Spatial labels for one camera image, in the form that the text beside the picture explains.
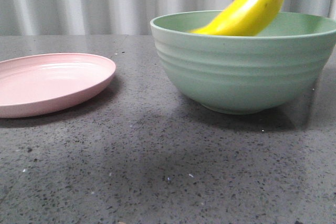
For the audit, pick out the yellow banana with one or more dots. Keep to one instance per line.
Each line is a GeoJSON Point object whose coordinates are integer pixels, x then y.
{"type": "Point", "coordinates": [242, 18]}

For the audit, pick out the green ribbed bowl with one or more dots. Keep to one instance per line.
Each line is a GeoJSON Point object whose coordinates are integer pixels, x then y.
{"type": "Point", "coordinates": [243, 75]}

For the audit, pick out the pink plate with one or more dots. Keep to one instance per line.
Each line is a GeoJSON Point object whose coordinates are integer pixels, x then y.
{"type": "Point", "coordinates": [41, 84]}

